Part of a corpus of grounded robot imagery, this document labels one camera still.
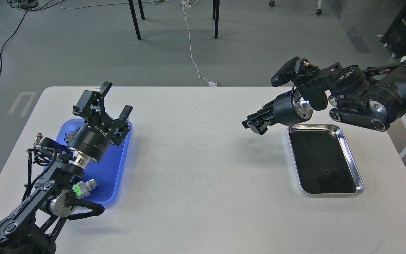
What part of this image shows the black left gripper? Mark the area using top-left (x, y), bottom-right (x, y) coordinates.
top-left (66, 82), bottom-right (133, 162)

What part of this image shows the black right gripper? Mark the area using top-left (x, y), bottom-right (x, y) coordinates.
top-left (242, 91), bottom-right (314, 135)

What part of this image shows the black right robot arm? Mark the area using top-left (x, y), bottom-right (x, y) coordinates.
top-left (242, 57), bottom-right (406, 135)

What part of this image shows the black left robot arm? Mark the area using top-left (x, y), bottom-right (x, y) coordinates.
top-left (0, 81), bottom-right (133, 254)

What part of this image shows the green silver connector part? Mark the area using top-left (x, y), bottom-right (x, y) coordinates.
top-left (72, 179), bottom-right (98, 199)

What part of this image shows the black red electronic module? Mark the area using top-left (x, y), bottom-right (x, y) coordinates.
top-left (64, 129), bottom-right (78, 143)

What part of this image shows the blue plastic tray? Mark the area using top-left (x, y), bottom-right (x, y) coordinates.
top-left (41, 119), bottom-right (131, 207)

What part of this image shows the metal tray with black mat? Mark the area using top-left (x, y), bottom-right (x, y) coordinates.
top-left (287, 124), bottom-right (365, 195)

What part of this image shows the black table leg left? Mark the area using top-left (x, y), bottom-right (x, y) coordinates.
top-left (128, 0), bottom-right (145, 40)

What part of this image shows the black table leg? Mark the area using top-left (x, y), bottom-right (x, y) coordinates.
top-left (128, 0), bottom-right (145, 40)
top-left (212, 0), bottom-right (220, 39)

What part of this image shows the black table leg right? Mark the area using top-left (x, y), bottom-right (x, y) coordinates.
top-left (212, 0), bottom-right (220, 39)

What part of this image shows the white floor cable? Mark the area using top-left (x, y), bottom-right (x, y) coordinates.
top-left (59, 0), bottom-right (217, 87)

